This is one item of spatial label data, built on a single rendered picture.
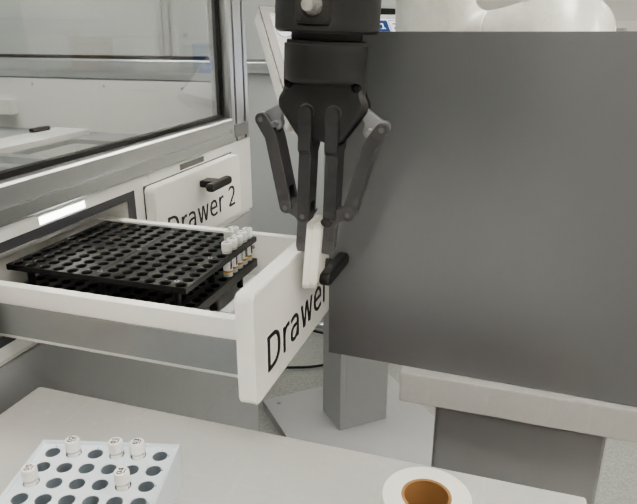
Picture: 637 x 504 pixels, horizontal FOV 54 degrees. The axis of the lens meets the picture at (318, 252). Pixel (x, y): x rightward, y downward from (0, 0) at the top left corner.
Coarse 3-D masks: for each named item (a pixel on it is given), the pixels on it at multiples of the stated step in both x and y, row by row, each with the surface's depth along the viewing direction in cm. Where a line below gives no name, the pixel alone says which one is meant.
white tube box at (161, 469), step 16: (48, 448) 55; (64, 448) 55; (96, 448) 55; (128, 448) 55; (160, 448) 55; (176, 448) 54; (48, 464) 53; (64, 464) 53; (80, 464) 53; (96, 464) 53; (112, 464) 53; (128, 464) 53; (144, 464) 53; (160, 464) 53; (176, 464) 54; (16, 480) 51; (48, 480) 51; (64, 480) 51; (80, 480) 51; (96, 480) 51; (112, 480) 51; (144, 480) 51; (160, 480) 51; (176, 480) 54; (0, 496) 48; (16, 496) 49; (32, 496) 49; (48, 496) 49; (64, 496) 49; (80, 496) 49; (96, 496) 49; (112, 496) 49; (128, 496) 49; (144, 496) 49; (160, 496) 49
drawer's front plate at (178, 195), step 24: (192, 168) 103; (216, 168) 107; (144, 192) 90; (168, 192) 93; (192, 192) 100; (216, 192) 108; (240, 192) 118; (168, 216) 94; (192, 216) 101; (216, 216) 109
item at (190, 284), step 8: (248, 240) 76; (256, 240) 78; (240, 248) 73; (216, 256) 71; (224, 256) 71; (232, 256) 71; (208, 264) 68; (216, 264) 68; (224, 264) 70; (192, 272) 66; (200, 272) 67; (208, 272) 66; (184, 280) 64; (192, 280) 64; (200, 280) 64; (176, 288) 62; (184, 288) 62; (192, 288) 63
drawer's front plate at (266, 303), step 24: (288, 264) 61; (264, 288) 55; (288, 288) 61; (240, 312) 54; (264, 312) 56; (288, 312) 62; (312, 312) 70; (240, 336) 54; (264, 336) 56; (288, 336) 63; (240, 360) 55; (264, 360) 57; (288, 360) 64; (240, 384) 56; (264, 384) 58
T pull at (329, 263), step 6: (342, 252) 68; (336, 258) 66; (342, 258) 67; (348, 258) 68; (330, 264) 65; (336, 264) 65; (342, 264) 66; (324, 270) 63; (330, 270) 63; (336, 270) 64; (324, 276) 62; (330, 276) 62; (336, 276) 64; (324, 282) 62; (330, 282) 62
